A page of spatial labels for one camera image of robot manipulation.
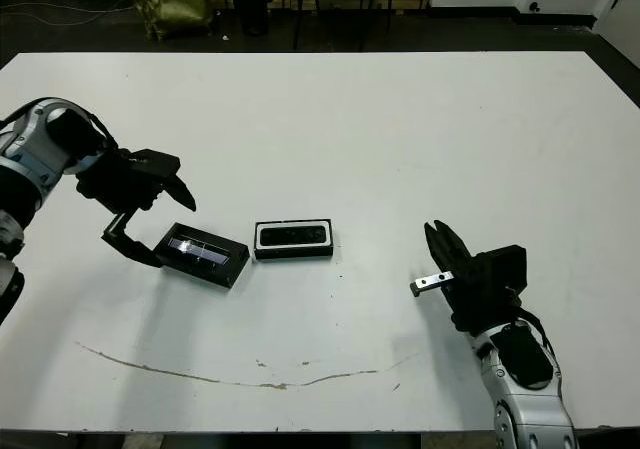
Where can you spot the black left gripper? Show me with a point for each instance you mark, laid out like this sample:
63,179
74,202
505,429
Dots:
117,184

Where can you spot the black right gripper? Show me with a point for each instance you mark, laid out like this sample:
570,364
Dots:
485,299

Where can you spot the glossy black box lid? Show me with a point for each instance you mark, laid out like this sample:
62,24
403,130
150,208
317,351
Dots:
200,255

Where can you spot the slim black camera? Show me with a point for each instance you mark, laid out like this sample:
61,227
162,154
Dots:
292,235

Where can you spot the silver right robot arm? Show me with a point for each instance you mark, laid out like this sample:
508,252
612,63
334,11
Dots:
525,414

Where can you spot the black box with white insert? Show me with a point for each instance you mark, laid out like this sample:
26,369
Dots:
295,254

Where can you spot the yellow-green sack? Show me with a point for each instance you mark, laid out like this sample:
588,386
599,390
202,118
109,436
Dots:
170,4

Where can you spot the black trash bin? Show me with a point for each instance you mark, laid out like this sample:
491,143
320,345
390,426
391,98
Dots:
252,9

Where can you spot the small black door stopper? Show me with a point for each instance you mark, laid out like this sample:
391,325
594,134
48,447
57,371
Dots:
535,5

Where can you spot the white door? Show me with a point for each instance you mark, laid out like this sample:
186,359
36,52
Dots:
627,14

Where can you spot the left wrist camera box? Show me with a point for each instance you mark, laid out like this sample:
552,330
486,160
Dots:
155,164

